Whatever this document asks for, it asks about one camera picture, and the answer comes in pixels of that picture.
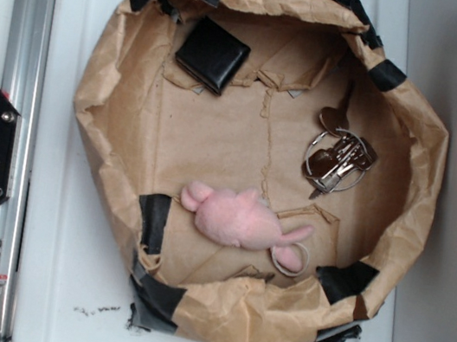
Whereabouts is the brown paper bag container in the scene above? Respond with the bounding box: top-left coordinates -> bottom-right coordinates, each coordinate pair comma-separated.
74,0 -> 448,342

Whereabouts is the metal key bunch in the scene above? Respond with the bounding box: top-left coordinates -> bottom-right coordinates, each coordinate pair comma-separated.
301,81 -> 378,200

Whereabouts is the white tray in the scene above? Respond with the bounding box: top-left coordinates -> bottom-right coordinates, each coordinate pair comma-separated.
10,0 -> 395,342

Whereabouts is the pink plush bunny toy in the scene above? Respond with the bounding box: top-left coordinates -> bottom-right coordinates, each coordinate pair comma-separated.
180,181 -> 313,277

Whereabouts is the black square box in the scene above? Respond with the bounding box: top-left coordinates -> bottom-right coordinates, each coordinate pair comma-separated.
175,17 -> 251,96

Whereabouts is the aluminium extrusion rail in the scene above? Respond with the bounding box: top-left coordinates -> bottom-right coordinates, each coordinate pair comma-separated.
0,0 -> 55,342

